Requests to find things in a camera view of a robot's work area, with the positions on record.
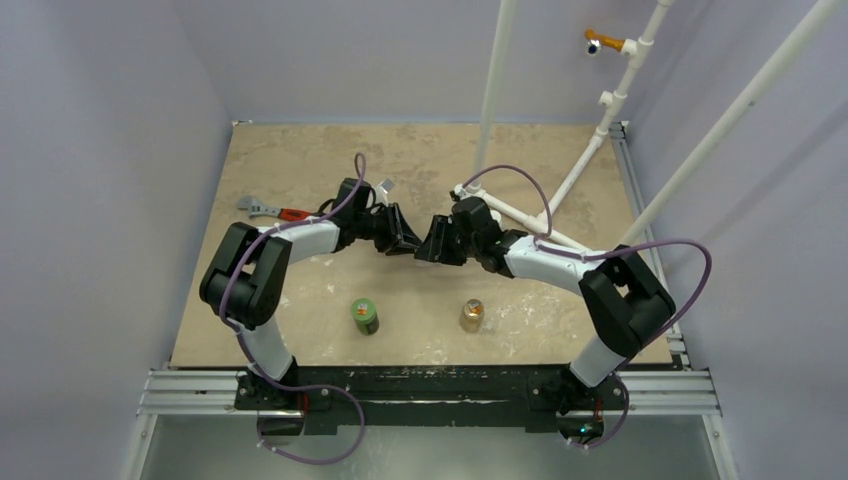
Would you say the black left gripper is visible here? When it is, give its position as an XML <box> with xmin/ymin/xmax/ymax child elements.
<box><xmin>353</xmin><ymin>203</ymin><xmax>421</xmax><ymax>256</ymax></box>

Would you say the green pill bottle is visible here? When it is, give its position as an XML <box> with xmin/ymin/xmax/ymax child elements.
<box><xmin>350</xmin><ymin>297</ymin><xmax>380</xmax><ymax>336</ymax></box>

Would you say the clear plastic pill organizer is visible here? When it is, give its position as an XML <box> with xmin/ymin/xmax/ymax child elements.
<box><xmin>415</xmin><ymin>260</ymin><xmax>443</xmax><ymax>272</ymax></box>

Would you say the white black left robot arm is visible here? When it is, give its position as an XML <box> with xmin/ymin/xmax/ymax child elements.
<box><xmin>199</xmin><ymin>178</ymin><xmax>422</xmax><ymax>409</ymax></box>

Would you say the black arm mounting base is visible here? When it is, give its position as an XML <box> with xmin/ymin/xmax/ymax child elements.
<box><xmin>234</xmin><ymin>364</ymin><xmax>629</xmax><ymax>441</ymax></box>

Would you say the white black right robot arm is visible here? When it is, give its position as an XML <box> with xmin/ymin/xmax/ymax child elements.
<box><xmin>414</xmin><ymin>197</ymin><xmax>676</xmax><ymax>407</ymax></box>

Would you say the amber pill bottle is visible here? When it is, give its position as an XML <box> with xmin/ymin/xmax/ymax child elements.
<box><xmin>459</xmin><ymin>299</ymin><xmax>485</xmax><ymax>333</ymax></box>

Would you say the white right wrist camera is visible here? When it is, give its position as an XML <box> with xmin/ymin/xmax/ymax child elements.
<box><xmin>450</xmin><ymin>184</ymin><xmax>476</xmax><ymax>202</ymax></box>

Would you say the white PVC pipe frame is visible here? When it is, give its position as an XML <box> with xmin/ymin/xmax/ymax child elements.
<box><xmin>451</xmin><ymin>0</ymin><xmax>848</xmax><ymax>252</ymax></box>

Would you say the red handled adjustable wrench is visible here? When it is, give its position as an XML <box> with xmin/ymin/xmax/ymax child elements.
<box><xmin>236</xmin><ymin>195</ymin><xmax>311</xmax><ymax>222</ymax></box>

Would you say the aluminium extrusion frame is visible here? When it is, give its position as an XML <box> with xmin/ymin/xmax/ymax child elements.
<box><xmin>140</xmin><ymin>124</ymin><xmax>718</xmax><ymax>465</ymax></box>

